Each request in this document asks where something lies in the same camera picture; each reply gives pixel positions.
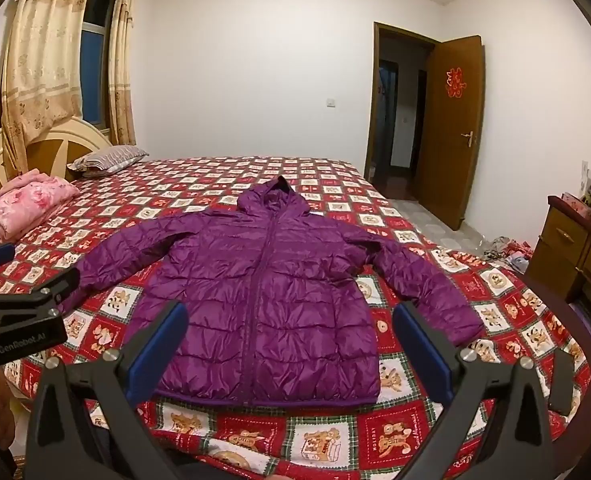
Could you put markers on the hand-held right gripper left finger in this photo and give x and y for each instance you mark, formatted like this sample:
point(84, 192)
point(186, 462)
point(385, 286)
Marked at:
point(163, 355)

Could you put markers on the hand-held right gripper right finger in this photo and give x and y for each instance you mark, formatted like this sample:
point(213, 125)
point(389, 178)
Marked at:
point(423, 355)

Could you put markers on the purple hooded puffer jacket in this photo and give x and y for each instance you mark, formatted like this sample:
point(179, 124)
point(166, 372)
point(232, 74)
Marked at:
point(285, 285)

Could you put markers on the pink floral pillow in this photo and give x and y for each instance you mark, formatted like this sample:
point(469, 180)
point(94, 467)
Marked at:
point(20, 200)

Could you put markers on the red checked bear-print blanket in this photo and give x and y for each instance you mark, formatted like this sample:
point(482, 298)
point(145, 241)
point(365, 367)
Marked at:
point(500, 280)

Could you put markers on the cream wooden headboard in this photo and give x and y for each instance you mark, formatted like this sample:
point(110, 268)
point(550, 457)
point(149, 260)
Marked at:
point(50, 152)

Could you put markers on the clutter pile on floor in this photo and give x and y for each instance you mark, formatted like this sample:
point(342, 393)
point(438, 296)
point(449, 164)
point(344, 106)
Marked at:
point(505, 252)

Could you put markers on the striped pillow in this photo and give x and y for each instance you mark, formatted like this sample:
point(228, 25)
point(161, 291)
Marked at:
point(107, 160)

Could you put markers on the brown wooden dresser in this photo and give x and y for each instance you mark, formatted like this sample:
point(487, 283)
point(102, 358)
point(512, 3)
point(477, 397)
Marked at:
point(560, 245)

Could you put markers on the brown wooden door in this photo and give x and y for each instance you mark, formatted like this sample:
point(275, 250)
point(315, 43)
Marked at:
point(450, 160)

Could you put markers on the wide beige floral curtain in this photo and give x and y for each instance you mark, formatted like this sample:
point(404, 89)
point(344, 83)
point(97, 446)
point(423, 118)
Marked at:
point(45, 50)

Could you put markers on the window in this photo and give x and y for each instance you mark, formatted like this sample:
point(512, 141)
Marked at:
point(95, 45)

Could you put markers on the narrow beige floral curtain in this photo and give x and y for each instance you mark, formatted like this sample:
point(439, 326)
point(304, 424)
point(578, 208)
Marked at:
point(123, 60)

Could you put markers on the red paper door decoration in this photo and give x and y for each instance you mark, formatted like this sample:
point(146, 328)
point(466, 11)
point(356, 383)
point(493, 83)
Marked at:
point(453, 82)

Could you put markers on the dark wooden door frame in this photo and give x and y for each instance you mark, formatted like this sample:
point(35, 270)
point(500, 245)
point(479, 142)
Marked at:
point(375, 110)

